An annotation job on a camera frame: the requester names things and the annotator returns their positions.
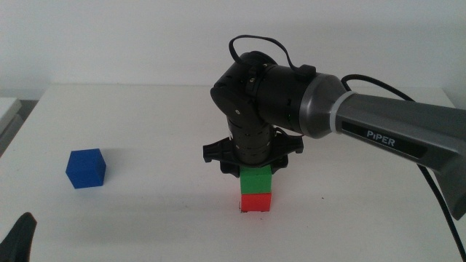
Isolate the thick black cable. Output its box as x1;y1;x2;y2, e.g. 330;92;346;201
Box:
340;74;466;262

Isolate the red cube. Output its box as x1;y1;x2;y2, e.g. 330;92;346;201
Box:
240;192;272;213

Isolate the blue cube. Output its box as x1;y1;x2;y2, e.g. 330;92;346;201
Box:
65;148;107;190

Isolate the green cube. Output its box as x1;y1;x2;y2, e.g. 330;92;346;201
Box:
239;164;273;194

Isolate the thin black cable loop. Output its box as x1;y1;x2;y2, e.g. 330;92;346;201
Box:
228;35;317;82

